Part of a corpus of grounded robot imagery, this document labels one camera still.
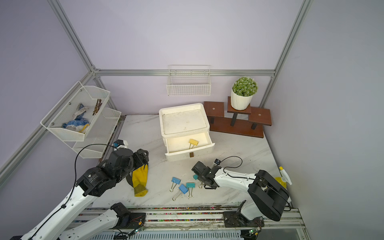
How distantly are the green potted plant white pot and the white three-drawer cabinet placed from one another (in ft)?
0.67

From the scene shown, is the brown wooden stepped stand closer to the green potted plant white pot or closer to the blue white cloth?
the green potted plant white pot

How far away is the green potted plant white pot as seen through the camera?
83 centimetres

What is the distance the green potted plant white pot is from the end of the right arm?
435mm

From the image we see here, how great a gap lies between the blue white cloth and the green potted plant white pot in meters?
0.81

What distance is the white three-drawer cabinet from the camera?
780mm

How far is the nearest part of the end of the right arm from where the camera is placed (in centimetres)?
62

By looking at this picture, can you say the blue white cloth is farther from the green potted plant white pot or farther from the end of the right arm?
the green potted plant white pot

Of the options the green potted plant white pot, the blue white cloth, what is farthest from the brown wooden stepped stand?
the blue white cloth

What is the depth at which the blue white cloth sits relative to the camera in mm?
711

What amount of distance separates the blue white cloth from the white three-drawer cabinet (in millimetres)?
372

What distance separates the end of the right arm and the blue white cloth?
1.91 feet

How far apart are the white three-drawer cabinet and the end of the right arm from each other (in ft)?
0.30

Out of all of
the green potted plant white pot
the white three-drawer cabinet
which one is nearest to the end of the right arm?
the white three-drawer cabinet
